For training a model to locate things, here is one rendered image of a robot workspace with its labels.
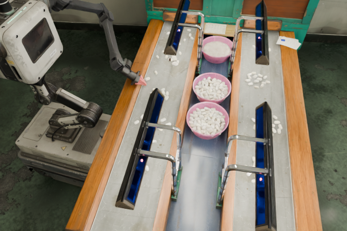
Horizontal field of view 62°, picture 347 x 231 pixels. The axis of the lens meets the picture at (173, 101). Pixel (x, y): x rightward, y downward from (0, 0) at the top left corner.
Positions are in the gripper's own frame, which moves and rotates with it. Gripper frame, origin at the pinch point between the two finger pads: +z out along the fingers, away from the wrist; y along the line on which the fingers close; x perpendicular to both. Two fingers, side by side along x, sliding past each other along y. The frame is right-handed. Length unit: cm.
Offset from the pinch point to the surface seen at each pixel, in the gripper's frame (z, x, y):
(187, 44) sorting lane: 19, -13, 52
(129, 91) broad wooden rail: -7.4, 5.2, -8.9
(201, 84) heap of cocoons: 31.9, -21.8, 9.2
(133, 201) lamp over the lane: -3, -37, -93
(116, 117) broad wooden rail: -8.6, 6.2, -31.7
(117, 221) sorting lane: 8, -4, -93
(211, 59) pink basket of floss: 36, -25, 38
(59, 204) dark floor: 2, 96, -68
